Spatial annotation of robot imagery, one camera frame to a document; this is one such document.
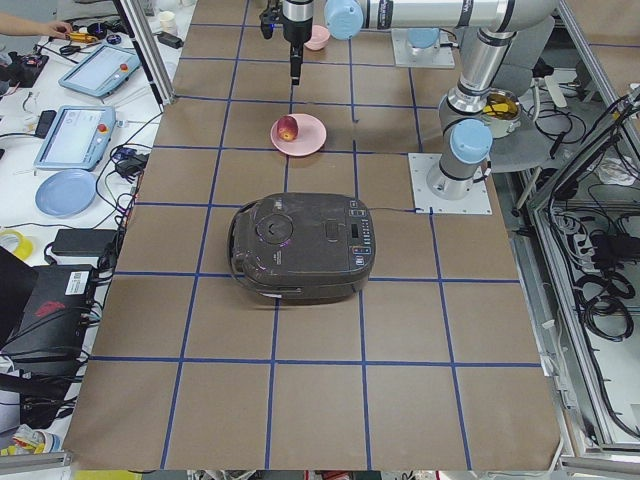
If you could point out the steel pot with handles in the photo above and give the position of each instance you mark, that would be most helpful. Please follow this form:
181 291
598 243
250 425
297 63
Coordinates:
502 112

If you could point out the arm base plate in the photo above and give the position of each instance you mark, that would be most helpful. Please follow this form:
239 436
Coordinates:
435 193
436 58

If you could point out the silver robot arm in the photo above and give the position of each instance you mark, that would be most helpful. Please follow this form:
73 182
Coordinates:
421 39
467 140

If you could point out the dark grey rice cooker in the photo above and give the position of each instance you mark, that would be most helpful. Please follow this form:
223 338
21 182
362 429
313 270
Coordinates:
302 246

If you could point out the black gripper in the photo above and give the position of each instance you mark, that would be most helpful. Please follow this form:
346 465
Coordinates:
295 30

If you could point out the blue teach pendant near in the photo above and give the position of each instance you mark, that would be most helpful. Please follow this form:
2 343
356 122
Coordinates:
77 139

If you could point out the pink bowl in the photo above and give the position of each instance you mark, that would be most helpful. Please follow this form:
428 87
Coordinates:
320 36

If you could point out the blue teach pendant far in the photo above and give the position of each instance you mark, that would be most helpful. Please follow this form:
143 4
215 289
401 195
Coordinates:
102 72

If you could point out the red apple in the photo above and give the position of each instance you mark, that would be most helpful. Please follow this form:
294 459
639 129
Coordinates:
287 128

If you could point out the blue teach pendant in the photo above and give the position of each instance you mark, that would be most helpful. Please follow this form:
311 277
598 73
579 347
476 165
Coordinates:
77 139
102 72

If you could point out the pink plate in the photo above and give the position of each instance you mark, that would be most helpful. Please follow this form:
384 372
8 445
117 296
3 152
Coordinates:
312 136

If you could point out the black power adapter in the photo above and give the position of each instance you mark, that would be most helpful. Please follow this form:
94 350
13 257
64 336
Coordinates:
82 242

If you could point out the yellow tape roll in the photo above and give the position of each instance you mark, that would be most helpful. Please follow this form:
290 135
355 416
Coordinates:
16 243

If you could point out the black computer box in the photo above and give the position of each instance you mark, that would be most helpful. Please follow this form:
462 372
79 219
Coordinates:
45 310

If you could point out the aluminium frame post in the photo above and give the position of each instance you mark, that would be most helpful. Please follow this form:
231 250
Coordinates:
132 15

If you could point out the person hand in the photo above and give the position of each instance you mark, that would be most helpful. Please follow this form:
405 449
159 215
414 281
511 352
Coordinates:
56 29

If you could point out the light blue plate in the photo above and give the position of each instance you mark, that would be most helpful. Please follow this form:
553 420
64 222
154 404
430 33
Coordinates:
66 193

